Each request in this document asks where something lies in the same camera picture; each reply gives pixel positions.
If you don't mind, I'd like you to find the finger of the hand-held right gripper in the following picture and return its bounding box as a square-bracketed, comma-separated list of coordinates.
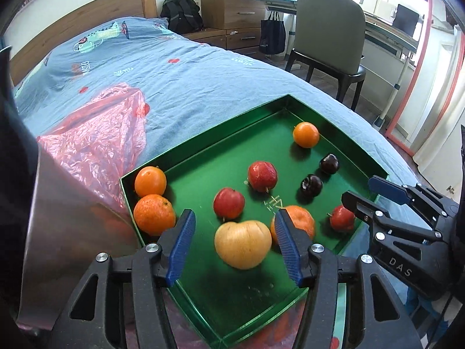
[368, 175, 460, 229]
[341, 190, 444, 243]

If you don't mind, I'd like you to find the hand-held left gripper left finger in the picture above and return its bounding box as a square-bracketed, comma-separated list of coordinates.
[51, 209, 197, 349]

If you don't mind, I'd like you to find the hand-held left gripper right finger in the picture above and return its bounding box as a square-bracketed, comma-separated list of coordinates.
[274, 210, 424, 349]

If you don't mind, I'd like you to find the red apple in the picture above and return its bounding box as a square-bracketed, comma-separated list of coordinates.
[328, 204, 357, 232]
[248, 161, 278, 193]
[213, 188, 246, 220]

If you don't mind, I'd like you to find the yellow pear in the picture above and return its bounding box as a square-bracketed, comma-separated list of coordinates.
[214, 220, 272, 270]

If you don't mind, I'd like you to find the dark plum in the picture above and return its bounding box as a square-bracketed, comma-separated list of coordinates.
[300, 174, 323, 200]
[319, 153, 340, 175]

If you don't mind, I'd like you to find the green tray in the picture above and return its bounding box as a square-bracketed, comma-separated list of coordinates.
[120, 95, 389, 349]

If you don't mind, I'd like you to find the small orange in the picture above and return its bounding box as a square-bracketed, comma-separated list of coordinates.
[293, 122, 320, 149]

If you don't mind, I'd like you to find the steel and black kettle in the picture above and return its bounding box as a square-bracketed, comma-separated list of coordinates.
[0, 45, 146, 335]

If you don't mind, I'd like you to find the pink framed mirror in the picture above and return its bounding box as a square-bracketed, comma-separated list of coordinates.
[385, 0, 465, 157]

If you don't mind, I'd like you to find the pink plastic sheet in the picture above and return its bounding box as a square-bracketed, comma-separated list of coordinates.
[36, 83, 150, 211]

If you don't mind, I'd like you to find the glass top desk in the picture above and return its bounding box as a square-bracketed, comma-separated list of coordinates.
[254, 0, 429, 128]

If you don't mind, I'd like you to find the grey chair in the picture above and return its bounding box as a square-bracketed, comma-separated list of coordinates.
[285, 0, 367, 111]

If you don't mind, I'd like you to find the dark tote bag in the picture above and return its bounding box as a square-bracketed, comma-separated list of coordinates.
[260, 11, 287, 55]

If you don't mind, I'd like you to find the low wooden nightstand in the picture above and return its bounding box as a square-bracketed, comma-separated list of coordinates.
[182, 27, 263, 60]

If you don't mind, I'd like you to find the black backpack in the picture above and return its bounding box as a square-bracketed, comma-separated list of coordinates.
[160, 0, 204, 35]

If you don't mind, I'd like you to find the wooden chest of drawers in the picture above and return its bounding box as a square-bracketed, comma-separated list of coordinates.
[201, 0, 271, 30]

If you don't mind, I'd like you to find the wooden headboard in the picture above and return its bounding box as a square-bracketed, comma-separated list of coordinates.
[9, 0, 158, 86]

